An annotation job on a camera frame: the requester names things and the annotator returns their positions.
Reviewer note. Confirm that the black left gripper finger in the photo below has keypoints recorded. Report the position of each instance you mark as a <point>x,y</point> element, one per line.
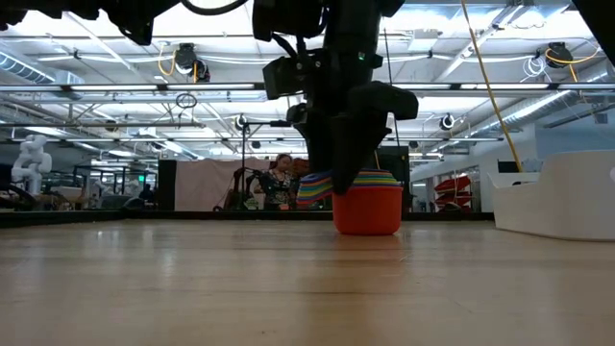
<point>319,149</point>
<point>353,154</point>

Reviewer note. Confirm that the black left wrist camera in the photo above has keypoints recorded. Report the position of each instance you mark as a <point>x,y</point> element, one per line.
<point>283,77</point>

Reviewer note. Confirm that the red measuring cup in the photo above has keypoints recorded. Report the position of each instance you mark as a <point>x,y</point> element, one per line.
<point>367,211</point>

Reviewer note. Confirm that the person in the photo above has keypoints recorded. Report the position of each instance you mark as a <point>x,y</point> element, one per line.
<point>146,192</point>
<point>278,187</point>

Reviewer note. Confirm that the black standing panel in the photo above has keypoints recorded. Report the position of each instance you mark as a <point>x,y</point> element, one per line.
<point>167,185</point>

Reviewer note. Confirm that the red storage rack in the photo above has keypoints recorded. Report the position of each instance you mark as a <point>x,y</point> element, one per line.
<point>454,185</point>

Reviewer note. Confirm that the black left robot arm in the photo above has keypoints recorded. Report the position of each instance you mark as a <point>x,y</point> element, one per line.
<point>134,19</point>

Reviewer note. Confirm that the white plastic basket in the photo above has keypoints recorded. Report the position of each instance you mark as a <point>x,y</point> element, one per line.
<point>552,206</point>

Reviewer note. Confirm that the black gantry frame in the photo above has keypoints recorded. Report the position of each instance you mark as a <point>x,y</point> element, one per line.
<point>269,123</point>

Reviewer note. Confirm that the pink fabric divider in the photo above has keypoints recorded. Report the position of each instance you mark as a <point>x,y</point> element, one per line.
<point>202,182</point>

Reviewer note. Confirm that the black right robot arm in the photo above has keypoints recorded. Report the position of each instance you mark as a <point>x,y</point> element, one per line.
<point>600,19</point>

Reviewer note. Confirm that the white trash bin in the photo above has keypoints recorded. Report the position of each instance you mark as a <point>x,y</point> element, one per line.
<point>531,165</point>

